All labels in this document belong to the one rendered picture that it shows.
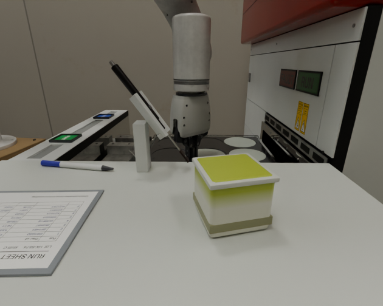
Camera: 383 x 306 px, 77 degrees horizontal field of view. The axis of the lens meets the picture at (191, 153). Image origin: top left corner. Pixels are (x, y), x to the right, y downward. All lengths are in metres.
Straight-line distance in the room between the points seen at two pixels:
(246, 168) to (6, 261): 0.25
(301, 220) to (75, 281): 0.25
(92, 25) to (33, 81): 0.88
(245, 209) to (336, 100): 0.31
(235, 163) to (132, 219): 0.14
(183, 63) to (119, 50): 2.12
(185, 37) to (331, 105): 0.31
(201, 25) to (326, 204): 0.40
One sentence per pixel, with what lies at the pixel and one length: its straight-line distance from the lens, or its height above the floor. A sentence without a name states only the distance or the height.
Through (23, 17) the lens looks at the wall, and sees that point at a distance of 3.11.
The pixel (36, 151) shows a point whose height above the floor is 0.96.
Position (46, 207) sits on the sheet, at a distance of 0.36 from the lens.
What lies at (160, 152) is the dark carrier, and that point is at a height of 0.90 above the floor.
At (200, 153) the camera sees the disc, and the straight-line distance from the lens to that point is 0.68.
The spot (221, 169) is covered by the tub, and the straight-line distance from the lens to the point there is 0.26.
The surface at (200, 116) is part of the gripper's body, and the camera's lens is 0.58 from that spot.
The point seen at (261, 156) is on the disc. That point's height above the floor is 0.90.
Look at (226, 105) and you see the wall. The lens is 2.52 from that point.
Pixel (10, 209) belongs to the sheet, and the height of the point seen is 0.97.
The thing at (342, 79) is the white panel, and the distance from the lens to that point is 0.50.
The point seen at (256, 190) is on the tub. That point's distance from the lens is 0.25.
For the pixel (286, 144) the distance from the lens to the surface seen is 0.68.
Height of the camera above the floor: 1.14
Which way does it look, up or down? 21 degrees down
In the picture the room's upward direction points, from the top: straight up
